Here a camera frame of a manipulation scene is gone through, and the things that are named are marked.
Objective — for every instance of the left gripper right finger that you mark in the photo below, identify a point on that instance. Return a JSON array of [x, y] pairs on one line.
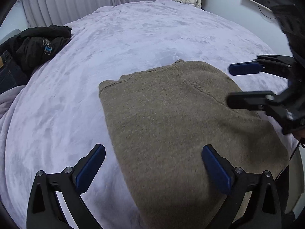
[[251, 199]]

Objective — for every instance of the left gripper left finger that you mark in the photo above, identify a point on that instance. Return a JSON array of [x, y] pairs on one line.
[[44, 210]]

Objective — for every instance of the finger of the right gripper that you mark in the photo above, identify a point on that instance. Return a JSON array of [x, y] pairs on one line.
[[255, 101], [257, 66]]

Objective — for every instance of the brown knit sweater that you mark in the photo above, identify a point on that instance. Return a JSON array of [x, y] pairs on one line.
[[159, 120]]

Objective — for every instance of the grey folded blanket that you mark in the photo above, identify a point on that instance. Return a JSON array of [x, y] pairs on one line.
[[7, 98]]

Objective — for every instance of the dark blue jeans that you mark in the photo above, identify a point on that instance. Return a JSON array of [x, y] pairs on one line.
[[11, 74]]

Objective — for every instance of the black jacket on bed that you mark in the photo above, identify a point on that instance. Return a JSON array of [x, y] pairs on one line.
[[33, 47]]

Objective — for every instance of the grey padded headboard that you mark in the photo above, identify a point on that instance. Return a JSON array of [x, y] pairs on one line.
[[9, 35]]

